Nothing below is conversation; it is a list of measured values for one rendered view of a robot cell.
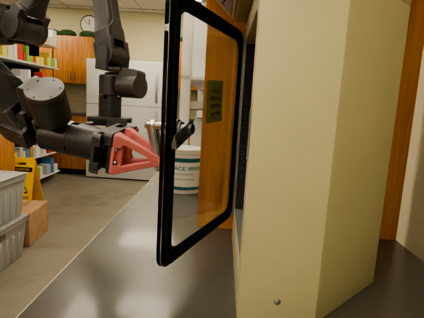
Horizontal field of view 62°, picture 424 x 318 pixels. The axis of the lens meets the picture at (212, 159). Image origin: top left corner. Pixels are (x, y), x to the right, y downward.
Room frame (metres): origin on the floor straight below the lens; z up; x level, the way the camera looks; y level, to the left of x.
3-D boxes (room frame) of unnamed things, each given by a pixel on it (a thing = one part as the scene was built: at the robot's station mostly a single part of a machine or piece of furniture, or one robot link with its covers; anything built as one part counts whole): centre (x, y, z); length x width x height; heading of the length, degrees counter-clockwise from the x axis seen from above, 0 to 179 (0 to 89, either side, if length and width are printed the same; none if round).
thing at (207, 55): (0.64, 0.01, 1.19); 0.30 x 0.01 x 0.40; 157
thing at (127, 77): (0.92, 0.23, 1.30); 0.11 x 0.09 x 0.12; 63
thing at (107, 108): (0.93, 0.27, 1.21); 0.10 x 0.07 x 0.07; 89
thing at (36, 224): (2.94, 1.61, 0.14); 0.41 x 0.32 x 0.28; 5
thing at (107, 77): (0.93, 0.27, 1.27); 0.07 x 0.06 x 0.07; 63
